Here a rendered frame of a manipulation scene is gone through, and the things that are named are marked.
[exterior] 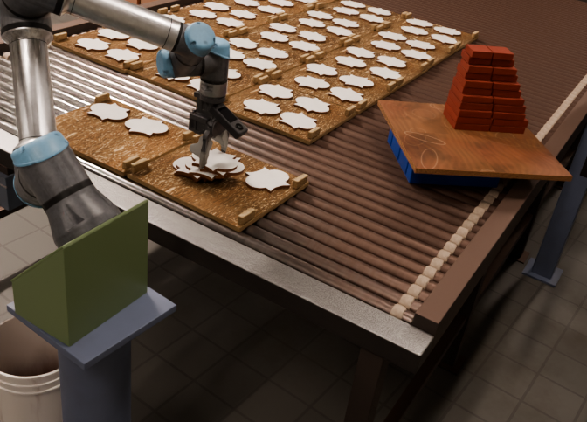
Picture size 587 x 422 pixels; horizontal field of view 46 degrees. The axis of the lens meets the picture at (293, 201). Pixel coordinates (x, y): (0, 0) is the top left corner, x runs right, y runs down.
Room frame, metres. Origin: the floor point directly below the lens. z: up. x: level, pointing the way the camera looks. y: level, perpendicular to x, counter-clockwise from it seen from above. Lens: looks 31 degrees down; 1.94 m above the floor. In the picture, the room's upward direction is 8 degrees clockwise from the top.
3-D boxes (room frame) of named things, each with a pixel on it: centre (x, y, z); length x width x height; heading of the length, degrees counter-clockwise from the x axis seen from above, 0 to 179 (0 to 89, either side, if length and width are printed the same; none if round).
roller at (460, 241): (2.08, 0.35, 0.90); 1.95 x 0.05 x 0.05; 62
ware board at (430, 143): (2.09, -0.54, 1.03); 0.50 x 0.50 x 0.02; 11
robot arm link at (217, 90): (1.75, 0.26, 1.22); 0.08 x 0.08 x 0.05
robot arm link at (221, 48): (1.76, 0.26, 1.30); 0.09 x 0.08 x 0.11; 123
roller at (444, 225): (2.12, 0.33, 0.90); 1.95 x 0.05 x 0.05; 62
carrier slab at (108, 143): (1.96, 0.60, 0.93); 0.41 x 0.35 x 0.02; 62
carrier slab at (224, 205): (1.76, 0.22, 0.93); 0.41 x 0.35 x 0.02; 61
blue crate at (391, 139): (2.09, -0.47, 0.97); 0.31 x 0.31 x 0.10; 11
